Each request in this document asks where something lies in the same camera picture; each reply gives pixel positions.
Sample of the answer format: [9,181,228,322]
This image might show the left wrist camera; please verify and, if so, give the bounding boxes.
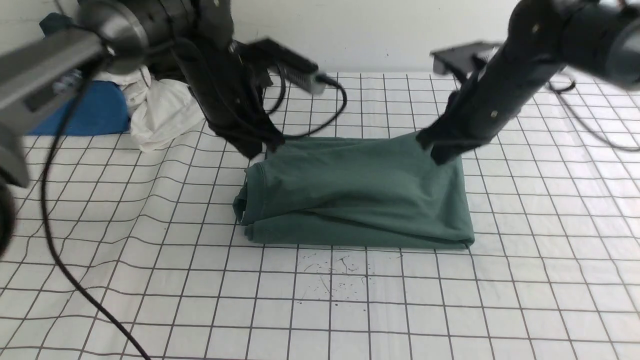
[239,38,342,96]

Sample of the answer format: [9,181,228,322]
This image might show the green long-sleeved shirt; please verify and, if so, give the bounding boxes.
[232,133,475,249]

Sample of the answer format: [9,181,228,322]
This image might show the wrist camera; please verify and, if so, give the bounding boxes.
[239,38,342,96]
[430,41,503,76]

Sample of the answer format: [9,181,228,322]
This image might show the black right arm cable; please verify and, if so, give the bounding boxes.
[545,70,640,152]

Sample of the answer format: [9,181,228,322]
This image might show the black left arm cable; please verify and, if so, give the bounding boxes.
[40,65,348,360]

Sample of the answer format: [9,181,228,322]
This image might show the white garment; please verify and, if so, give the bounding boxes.
[96,66,205,153]

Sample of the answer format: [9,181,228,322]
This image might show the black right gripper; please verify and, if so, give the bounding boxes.
[416,45,561,165]

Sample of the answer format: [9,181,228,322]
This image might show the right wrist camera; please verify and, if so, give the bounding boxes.
[430,41,503,76]

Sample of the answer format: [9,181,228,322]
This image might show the dark navy garment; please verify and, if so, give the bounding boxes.
[39,13,74,37]

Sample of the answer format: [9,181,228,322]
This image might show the blue garment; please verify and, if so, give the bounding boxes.
[27,80,131,137]

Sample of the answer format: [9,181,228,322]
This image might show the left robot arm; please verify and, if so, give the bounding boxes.
[1,0,285,253]

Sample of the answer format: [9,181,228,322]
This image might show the white grid tablecloth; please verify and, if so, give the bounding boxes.
[0,72,640,360]

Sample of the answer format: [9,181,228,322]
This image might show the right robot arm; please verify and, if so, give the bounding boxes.
[416,0,640,165]

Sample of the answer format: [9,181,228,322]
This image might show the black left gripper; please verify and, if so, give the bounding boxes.
[171,0,285,160]

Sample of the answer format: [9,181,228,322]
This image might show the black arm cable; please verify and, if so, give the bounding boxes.
[545,70,640,152]
[40,65,348,360]

